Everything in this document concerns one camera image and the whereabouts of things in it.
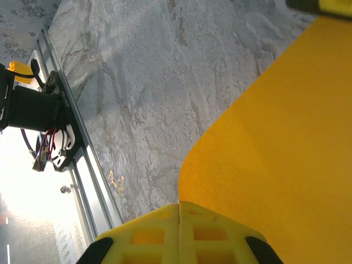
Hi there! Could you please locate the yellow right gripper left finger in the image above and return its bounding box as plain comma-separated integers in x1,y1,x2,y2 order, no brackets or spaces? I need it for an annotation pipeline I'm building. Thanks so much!
78,203,180,264

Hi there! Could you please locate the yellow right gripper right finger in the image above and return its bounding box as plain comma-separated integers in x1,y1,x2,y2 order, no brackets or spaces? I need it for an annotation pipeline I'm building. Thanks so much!
179,201,284,264

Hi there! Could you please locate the orange paper sheet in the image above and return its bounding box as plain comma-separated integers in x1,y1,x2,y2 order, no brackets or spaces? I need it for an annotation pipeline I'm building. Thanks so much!
178,15,352,264

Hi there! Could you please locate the yellow block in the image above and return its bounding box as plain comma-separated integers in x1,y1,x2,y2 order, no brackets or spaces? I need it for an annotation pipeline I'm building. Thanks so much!
8,60,35,85

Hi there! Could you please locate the aluminium mounting rail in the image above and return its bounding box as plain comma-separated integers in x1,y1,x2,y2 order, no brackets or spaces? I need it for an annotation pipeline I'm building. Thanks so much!
37,24,124,243

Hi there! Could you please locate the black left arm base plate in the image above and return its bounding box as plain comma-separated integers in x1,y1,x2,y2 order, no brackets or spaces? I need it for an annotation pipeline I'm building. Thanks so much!
32,70,83,173

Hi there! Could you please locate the red wire bundle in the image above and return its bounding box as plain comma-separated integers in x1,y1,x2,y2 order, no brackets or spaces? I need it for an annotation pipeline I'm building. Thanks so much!
37,128,59,166

